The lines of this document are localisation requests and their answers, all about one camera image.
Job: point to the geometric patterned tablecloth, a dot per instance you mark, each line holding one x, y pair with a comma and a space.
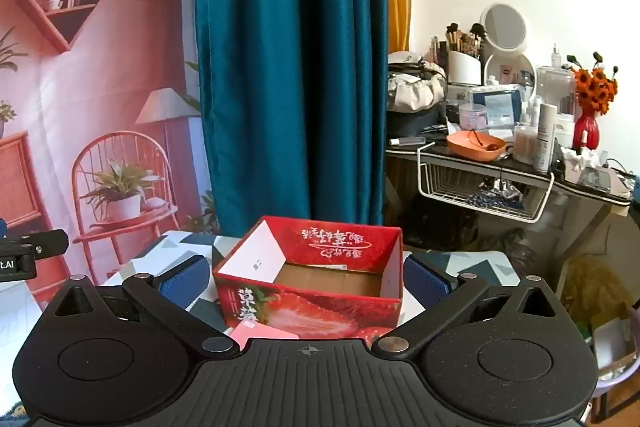
190, 242

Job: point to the orange artificial flowers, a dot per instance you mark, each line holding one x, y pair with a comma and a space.
595, 92

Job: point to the wall poster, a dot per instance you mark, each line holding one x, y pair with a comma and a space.
125, 57

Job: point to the clear dropper bottle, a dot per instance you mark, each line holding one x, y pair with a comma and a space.
555, 57

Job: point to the silver black tube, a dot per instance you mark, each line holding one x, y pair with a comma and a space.
407, 140

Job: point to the white brush holder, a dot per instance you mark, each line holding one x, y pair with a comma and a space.
464, 69

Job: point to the white oval organizer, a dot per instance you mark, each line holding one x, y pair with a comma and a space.
500, 64

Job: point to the yellow bag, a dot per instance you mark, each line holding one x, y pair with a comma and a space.
590, 287

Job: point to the teal curtain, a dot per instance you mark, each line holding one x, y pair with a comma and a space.
290, 57

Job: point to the red vase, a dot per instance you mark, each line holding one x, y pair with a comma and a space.
586, 132

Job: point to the white cloth bag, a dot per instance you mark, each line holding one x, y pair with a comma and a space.
415, 92

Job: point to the blue packet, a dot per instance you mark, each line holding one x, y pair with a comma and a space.
495, 102

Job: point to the pile of foil wrappers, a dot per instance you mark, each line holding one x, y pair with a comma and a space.
500, 194

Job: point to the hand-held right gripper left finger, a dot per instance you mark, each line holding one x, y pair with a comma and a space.
182, 279

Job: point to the bunch of makeup brushes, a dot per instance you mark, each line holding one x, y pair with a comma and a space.
465, 42

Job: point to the orange bowl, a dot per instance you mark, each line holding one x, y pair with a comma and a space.
470, 149

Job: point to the black bag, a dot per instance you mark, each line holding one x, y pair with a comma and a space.
410, 124

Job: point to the cotton swab box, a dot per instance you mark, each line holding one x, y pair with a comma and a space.
525, 144

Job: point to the pink box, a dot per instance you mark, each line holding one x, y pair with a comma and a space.
265, 334

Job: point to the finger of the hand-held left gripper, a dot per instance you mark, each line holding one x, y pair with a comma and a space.
2, 228
45, 243

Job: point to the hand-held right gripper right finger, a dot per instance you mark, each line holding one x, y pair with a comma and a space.
425, 282

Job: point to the clear acrylic organizer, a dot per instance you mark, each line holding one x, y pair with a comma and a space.
555, 87

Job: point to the dark items under desk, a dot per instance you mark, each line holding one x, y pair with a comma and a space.
440, 227

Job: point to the red strawberry cardboard box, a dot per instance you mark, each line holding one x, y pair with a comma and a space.
320, 307

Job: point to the pink jar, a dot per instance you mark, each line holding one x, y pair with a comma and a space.
472, 119

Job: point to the crumpled white tissues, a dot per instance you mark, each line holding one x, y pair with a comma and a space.
580, 162

